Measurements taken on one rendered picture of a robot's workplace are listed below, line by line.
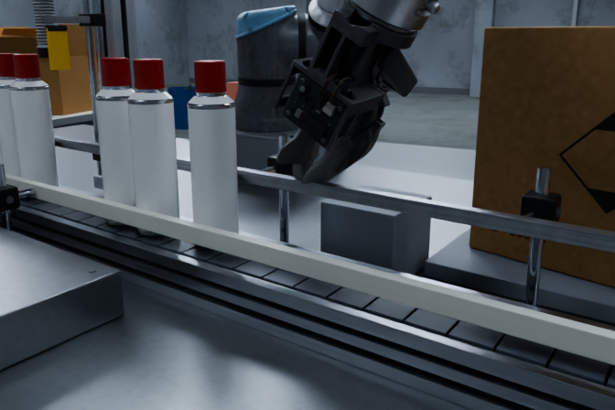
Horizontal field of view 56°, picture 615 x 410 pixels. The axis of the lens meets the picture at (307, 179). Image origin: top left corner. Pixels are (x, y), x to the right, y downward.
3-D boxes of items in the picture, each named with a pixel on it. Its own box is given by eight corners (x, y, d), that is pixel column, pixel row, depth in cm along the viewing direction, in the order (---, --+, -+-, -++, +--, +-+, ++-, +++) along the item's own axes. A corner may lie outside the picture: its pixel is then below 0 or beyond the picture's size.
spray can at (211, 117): (184, 243, 66) (174, 60, 61) (216, 231, 70) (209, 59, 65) (217, 253, 63) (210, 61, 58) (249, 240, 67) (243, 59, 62)
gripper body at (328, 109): (267, 111, 55) (318, -6, 49) (318, 97, 62) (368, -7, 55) (327, 159, 52) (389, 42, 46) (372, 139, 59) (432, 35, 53)
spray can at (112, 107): (97, 221, 74) (81, 58, 69) (130, 211, 78) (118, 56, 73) (123, 230, 71) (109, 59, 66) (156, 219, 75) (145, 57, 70)
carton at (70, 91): (-29, 113, 249) (-42, 24, 240) (59, 102, 295) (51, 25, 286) (48, 119, 234) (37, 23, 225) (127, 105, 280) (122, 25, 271)
